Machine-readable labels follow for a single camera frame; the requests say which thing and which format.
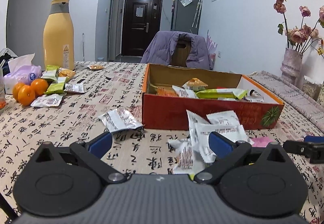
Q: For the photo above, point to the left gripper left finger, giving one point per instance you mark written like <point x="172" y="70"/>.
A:
<point x="89" y="156"/>

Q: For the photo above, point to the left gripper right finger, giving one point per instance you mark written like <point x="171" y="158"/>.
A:
<point x="229" y="155"/>

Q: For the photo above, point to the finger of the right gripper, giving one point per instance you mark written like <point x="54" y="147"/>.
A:
<point x="314" y="139"/>
<point x="309" y="149"/>

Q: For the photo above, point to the pink snack pouch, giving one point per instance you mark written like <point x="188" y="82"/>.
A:
<point x="262" y="142"/>

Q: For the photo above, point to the long green snack pack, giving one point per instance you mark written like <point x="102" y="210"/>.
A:
<point x="222" y="93"/>

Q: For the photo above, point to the orange spicy strip snack pack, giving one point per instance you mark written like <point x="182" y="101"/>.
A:
<point x="166" y="92"/>

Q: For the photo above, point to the folded pink grey blanket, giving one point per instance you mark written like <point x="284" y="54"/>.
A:
<point x="294" y="96"/>

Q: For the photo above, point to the white snack sachet near oranges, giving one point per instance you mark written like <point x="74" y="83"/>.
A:
<point x="48" y="101"/>

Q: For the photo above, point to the white sachet by green bars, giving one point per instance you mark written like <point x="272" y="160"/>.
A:
<point x="74" y="88"/>

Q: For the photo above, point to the green snack bar lower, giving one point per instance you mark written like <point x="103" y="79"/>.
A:
<point x="57" y="88"/>

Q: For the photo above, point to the green snack bar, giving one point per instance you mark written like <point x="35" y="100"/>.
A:
<point x="57" y="88"/>
<point x="51" y="73"/>

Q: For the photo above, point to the pink ceramic vase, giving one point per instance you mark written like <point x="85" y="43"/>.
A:
<point x="291" y="65"/>

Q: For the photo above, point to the right orange mandarin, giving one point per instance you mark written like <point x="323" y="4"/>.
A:
<point x="39" y="86"/>

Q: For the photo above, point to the orange mandarin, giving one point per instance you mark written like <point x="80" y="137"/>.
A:
<point x="39" y="86"/>
<point x="16" y="89"/>
<point x="26" y="95"/>

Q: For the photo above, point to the orange red cardboard box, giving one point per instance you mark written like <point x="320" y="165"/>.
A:
<point x="170" y="113"/>

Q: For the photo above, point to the small orange cracker packet far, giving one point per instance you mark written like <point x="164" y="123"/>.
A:
<point x="95" y="67"/>

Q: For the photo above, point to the front orange mandarin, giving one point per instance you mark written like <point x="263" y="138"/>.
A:
<point x="26" y="95"/>

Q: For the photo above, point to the yellow flower branches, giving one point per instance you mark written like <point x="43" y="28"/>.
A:
<point x="320" y="49"/>

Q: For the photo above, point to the green snack bar upper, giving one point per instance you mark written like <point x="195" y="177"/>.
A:
<point x="51" y="73"/>

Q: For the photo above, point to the left orange mandarin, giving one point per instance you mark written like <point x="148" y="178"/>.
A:
<point x="16" y="89"/>

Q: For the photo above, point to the wooden chair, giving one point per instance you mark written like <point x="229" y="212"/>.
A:
<point x="181" y="53"/>

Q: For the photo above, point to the purple tissue pack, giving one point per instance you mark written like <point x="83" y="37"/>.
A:
<point x="21" y="70"/>

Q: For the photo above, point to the yellow thermos bottle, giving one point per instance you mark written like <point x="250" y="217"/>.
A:
<point x="58" y="36"/>

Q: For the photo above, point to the purple jacket on chair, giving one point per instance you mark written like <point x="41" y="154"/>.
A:
<point x="162" y="47"/>

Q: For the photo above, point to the dark entrance door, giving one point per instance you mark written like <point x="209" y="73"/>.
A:
<point x="141" y="22"/>

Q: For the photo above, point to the grey refrigerator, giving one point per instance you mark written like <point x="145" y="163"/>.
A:
<point x="186" y="15"/>

